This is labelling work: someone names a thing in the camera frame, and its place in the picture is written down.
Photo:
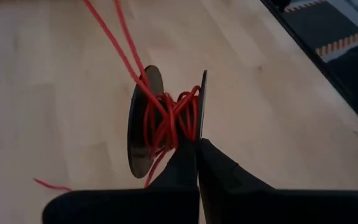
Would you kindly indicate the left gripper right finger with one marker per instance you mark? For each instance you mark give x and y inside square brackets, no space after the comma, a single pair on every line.
[222,174]

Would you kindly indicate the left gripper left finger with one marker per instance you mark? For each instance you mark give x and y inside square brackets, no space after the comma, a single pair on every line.
[182,168]

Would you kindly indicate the black mat orange edge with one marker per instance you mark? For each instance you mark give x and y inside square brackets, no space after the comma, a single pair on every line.
[319,25]

